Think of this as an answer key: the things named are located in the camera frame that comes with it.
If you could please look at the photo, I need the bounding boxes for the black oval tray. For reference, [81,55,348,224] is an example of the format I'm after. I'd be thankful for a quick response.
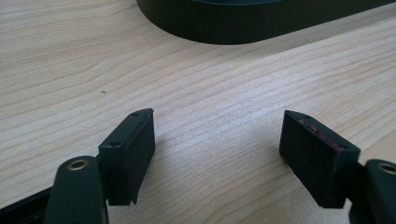
[135,0,396,46]

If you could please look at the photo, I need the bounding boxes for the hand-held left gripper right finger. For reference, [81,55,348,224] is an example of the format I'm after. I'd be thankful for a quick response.
[278,109,361,209]

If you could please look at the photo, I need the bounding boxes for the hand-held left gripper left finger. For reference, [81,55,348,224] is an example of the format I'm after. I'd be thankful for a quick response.
[98,107,156,207]

